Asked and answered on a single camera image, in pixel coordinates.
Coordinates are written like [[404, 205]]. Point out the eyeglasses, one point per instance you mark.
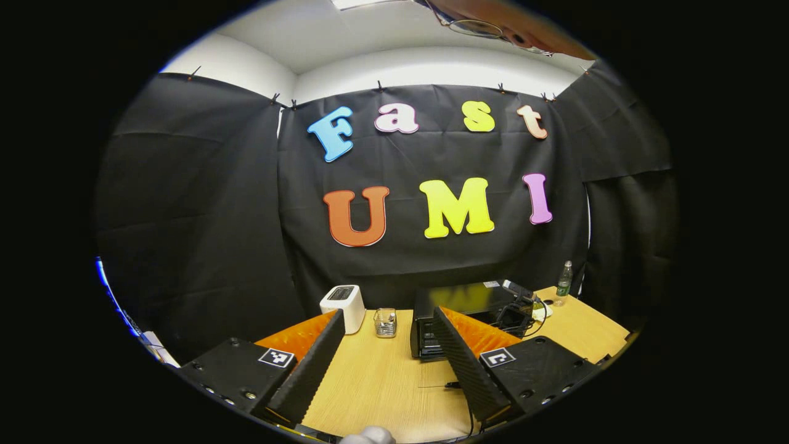
[[474, 28]]

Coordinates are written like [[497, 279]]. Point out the clear plastic water bottle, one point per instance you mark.
[[563, 287]]

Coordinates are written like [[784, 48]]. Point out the person's head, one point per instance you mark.
[[536, 31]]

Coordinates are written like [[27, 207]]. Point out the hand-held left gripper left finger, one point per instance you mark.
[[311, 364]]

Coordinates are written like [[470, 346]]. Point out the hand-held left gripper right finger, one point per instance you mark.
[[462, 361]]

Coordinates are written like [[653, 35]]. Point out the ceiling light panel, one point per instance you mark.
[[363, 4]]

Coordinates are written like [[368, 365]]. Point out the black electric oven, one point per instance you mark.
[[425, 333]]

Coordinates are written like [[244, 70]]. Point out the white toaster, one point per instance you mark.
[[344, 308]]

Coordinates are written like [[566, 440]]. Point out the black backdrop cloth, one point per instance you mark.
[[197, 216]]

